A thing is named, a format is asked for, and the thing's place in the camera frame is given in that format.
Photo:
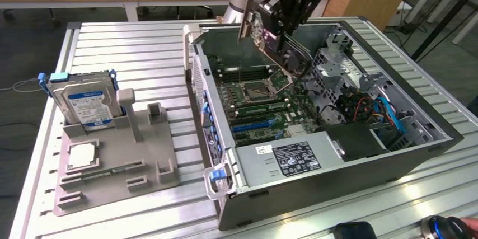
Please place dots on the perforated metal disk bay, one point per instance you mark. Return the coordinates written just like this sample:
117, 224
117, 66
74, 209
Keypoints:
332, 68

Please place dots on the hard disk with blue caddy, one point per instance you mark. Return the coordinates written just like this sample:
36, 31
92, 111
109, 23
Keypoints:
86, 104

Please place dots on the open black PC case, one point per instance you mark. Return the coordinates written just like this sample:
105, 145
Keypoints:
316, 194

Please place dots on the green motherboard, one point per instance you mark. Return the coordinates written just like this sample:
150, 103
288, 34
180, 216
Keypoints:
295, 116

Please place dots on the round black silver 3D mouse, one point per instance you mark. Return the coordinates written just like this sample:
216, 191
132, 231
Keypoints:
428, 229

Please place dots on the green RAM stick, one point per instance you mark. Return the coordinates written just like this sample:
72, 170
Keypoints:
260, 108
94, 174

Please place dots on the grey power supply unit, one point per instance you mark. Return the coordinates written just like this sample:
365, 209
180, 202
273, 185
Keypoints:
260, 166

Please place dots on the thin socket locking lever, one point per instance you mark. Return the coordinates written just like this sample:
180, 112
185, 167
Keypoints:
239, 74

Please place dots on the black plastic shroud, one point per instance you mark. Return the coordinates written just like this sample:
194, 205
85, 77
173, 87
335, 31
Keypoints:
353, 141

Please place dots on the CPU socket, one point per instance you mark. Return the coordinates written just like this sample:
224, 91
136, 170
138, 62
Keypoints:
257, 92

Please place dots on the white table frame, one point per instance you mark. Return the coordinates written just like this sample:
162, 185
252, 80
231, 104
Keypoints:
462, 32

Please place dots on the person's hand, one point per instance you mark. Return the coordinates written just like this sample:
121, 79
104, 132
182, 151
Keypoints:
471, 222

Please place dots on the black phone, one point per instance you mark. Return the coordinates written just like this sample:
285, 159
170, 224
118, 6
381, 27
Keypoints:
353, 232

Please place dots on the grey plastic parts rack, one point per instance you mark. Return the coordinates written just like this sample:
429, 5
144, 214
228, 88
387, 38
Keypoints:
122, 160

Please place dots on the metal socket cover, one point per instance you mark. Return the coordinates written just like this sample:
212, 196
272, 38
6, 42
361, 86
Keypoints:
279, 82

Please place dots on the black metal pole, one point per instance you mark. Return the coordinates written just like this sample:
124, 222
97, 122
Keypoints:
444, 23

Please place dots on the silver CPU chip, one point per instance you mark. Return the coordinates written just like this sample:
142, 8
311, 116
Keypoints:
82, 155

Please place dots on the silver chipset heatsink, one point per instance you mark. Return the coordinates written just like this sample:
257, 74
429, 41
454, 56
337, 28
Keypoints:
297, 130

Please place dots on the blue case latch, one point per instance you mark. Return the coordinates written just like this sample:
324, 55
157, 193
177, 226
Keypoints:
217, 174

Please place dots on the long PCIe expansion slot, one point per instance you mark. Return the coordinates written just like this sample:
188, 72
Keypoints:
249, 118
249, 124

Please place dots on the graphics card with metal bracket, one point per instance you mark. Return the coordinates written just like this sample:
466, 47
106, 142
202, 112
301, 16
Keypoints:
295, 57

